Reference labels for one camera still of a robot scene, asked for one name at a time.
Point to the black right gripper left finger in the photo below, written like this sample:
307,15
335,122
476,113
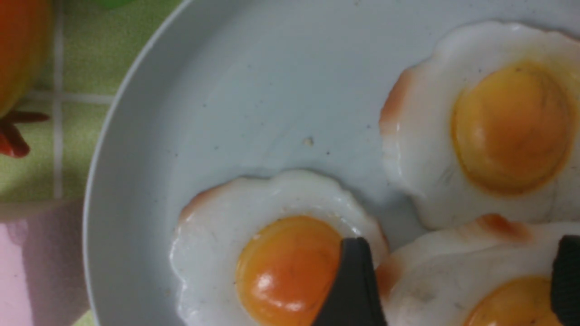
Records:
353,299

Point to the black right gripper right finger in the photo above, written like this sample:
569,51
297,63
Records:
565,281

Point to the fried egg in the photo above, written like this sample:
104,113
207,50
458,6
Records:
488,272
488,123
265,252

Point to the grey-blue egg plate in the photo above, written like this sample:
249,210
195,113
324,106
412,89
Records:
251,87

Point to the pink cube block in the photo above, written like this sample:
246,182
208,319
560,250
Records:
41,267

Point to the green checkered tablecloth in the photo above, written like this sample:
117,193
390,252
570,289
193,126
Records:
95,45

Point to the red yellow apple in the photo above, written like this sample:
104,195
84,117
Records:
26,37

